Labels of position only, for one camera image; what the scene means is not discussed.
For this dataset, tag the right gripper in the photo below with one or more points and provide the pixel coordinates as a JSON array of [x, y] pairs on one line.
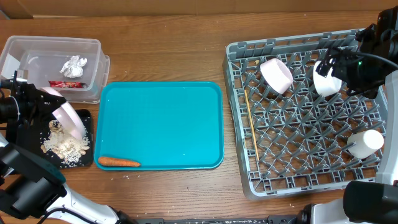
[[331, 64]]

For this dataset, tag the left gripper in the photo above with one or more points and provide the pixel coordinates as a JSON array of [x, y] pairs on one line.
[[34, 99]]

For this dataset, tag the pink plate with food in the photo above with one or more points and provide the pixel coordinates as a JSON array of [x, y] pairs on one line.
[[63, 112]]

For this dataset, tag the white bowl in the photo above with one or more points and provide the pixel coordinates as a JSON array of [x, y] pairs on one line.
[[325, 86]]

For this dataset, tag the red snack wrapper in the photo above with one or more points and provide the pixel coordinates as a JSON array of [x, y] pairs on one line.
[[61, 84]]

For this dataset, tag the white tissue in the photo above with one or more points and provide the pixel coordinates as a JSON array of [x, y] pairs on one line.
[[74, 67]]

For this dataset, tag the white cup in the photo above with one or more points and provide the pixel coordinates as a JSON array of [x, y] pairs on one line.
[[365, 143]]

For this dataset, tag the pink bowl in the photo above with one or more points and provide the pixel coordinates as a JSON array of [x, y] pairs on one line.
[[277, 75]]

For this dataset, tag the orange carrot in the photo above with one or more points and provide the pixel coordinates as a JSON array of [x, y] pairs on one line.
[[115, 162]]

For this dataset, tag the wooden chopstick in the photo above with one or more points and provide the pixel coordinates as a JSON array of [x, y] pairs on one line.
[[251, 125]]

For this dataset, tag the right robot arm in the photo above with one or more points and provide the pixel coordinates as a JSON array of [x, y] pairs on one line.
[[376, 201]]

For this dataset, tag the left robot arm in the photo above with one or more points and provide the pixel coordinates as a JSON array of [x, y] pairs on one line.
[[41, 190]]

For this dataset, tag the grey dishwasher rack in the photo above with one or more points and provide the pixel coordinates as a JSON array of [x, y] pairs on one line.
[[301, 136]]

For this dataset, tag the black plastic tray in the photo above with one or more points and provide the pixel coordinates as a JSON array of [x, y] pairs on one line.
[[31, 139]]

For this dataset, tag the rice and peanut pile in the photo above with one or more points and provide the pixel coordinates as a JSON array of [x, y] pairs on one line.
[[66, 147]]

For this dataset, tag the clear plastic bin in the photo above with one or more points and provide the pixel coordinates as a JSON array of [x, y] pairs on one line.
[[42, 58]]

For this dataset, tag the teal serving tray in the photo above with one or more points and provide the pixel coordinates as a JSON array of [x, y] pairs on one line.
[[162, 125]]

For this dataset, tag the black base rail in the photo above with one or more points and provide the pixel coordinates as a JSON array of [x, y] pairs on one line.
[[217, 220]]

